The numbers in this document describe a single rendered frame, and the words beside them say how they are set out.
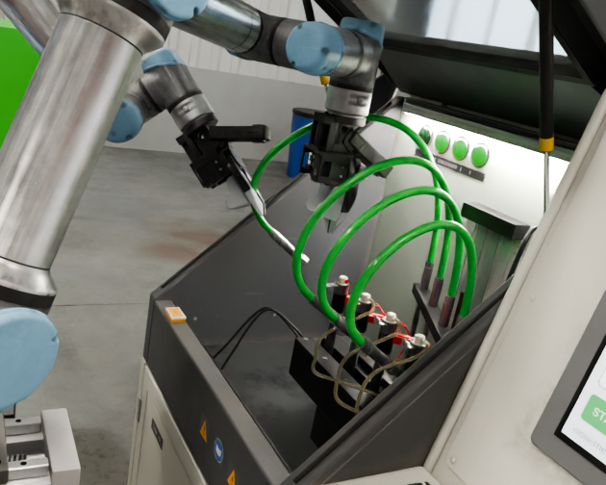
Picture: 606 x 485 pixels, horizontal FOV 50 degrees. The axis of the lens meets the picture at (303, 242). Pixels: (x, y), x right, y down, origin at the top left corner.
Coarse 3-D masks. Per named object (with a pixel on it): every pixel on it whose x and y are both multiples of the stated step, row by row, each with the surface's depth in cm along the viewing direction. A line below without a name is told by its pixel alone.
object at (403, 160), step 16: (384, 160) 108; (400, 160) 108; (416, 160) 110; (352, 176) 106; (336, 192) 105; (448, 192) 116; (320, 208) 105; (448, 208) 117; (304, 240) 105; (448, 240) 120; (304, 288) 108; (432, 288) 123; (432, 304) 124
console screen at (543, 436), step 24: (600, 312) 78; (600, 336) 78; (576, 360) 79; (600, 360) 77; (576, 384) 79; (600, 384) 76; (552, 408) 81; (576, 408) 78; (600, 408) 75; (552, 432) 80; (576, 432) 77; (600, 432) 75; (552, 456) 79; (576, 456) 77; (600, 456) 74; (600, 480) 74
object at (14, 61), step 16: (0, 32) 370; (16, 32) 375; (0, 48) 373; (16, 48) 378; (32, 48) 382; (0, 64) 376; (16, 64) 381; (32, 64) 386; (0, 80) 379; (16, 80) 384; (0, 96) 382; (16, 96) 387; (0, 112) 385; (0, 128) 388; (0, 144) 391
